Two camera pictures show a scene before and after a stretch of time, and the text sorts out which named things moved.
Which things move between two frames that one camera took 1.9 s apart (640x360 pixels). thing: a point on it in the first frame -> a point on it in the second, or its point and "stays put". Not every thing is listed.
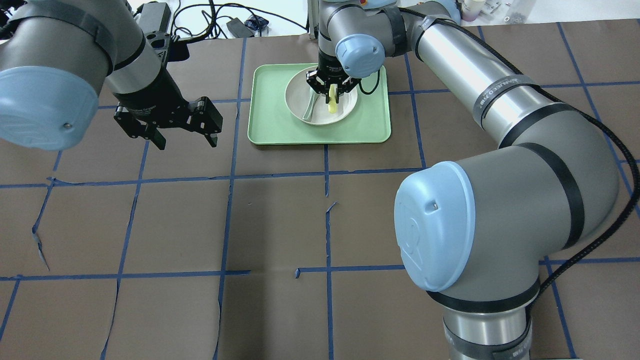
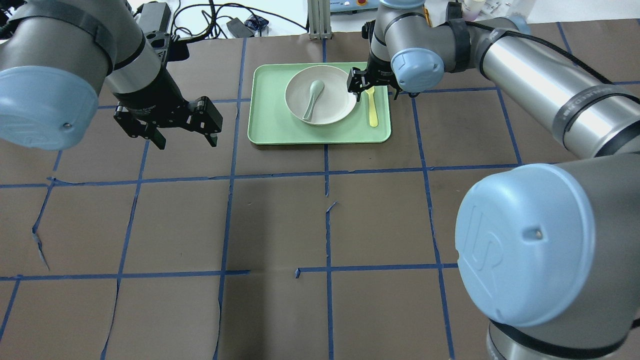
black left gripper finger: (318, 82) -> (357, 82)
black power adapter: (239, 29) stays put
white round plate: (299, 92) stays put
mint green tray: (270, 120) stays put
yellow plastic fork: (332, 105) -> (373, 115)
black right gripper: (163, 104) stays put
